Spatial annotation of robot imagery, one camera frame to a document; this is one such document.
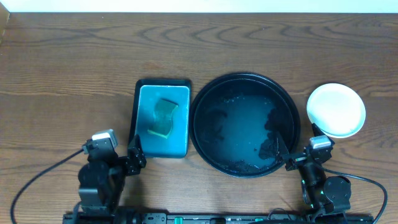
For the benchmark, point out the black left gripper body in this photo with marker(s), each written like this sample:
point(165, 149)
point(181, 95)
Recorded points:
point(131, 162)

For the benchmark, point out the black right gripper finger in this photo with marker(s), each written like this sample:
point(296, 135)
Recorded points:
point(317, 131)
point(282, 150)

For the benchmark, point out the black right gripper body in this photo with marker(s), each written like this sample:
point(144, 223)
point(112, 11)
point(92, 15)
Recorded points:
point(294, 161)

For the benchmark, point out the light green plate with scribble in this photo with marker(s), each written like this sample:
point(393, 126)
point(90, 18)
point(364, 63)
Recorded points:
point(337, 110)

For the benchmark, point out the green yellow sponge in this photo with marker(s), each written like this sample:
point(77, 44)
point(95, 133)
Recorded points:
point(163, 118)

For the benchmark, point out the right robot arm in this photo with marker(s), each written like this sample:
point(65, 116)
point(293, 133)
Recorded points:
point(326, 195)

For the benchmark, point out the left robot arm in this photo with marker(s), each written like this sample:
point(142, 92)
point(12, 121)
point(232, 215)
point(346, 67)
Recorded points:
point(102, 179)

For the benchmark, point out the black round tray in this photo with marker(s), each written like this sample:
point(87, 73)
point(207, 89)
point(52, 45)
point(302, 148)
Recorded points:
point(232, 123)

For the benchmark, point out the black rectangular tray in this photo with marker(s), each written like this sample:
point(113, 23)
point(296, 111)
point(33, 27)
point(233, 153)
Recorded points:
point(136, 102)

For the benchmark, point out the white water-filled basin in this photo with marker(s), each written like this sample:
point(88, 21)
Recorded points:
point(174, 140)

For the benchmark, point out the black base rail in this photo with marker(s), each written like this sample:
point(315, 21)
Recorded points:
point(130, 216)

